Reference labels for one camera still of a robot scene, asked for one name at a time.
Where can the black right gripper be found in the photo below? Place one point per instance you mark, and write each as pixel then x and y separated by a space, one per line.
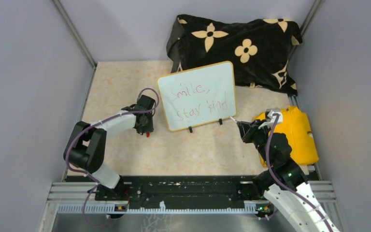
pixel 246 130

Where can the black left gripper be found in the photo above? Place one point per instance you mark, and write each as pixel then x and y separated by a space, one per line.
pixel 149 128

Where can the yellow framed whiteboard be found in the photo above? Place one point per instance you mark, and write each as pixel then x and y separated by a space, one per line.
pixel 198 96

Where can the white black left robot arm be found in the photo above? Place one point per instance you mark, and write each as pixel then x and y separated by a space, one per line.
pixel 86 146

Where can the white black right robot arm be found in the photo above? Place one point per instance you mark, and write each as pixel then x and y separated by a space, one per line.
pixel 284 184

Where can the yellow cloth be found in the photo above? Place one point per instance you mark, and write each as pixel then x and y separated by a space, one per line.
pixel 297 129

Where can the black floral pillow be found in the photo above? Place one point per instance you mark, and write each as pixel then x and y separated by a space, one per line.
pixel 258 50

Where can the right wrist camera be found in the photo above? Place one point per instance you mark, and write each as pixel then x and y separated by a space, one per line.
pixel 273 117

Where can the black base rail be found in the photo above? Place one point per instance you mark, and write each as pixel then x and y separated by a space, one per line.
pixel 225 194

